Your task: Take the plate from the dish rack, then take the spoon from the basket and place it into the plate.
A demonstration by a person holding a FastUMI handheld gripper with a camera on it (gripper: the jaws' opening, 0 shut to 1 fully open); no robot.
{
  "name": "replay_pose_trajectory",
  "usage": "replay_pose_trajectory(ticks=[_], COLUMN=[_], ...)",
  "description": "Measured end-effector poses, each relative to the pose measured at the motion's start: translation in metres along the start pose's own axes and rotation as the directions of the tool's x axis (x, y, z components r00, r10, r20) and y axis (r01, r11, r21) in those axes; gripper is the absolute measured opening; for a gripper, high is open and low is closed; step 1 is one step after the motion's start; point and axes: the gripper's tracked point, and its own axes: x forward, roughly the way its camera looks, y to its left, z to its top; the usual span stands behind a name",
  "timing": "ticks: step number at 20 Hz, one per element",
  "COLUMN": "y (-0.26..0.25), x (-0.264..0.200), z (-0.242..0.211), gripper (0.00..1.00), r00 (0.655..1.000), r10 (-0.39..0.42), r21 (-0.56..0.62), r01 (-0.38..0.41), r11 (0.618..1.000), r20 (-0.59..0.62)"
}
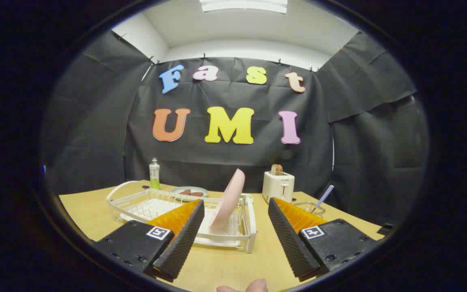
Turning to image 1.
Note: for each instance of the white drip tray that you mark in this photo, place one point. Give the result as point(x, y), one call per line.
point(152, 209)

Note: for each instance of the green liquid bottle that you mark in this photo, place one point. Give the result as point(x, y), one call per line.
point(154, 174)

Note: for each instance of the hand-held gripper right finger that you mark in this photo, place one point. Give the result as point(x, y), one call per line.
point(290, 243)

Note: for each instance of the pink plate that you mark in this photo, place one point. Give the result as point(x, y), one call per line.
point(229, 198)

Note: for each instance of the cream toaster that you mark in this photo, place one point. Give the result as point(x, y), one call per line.
point(278, 186)

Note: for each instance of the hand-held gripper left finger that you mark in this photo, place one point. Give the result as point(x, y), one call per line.
point(185, 243)

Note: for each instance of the light green plate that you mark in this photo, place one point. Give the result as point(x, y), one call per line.
point(176, 191)

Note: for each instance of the brown meat piece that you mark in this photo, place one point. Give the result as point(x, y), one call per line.
point(185, 192)
point(197, 194)

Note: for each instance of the toasted bread slice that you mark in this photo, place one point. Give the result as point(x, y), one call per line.
point(277, 169)

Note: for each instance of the black table clamp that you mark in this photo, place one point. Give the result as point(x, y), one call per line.
point(386, 229)

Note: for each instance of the ceiling light panel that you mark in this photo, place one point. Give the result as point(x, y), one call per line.
point(243, 5)

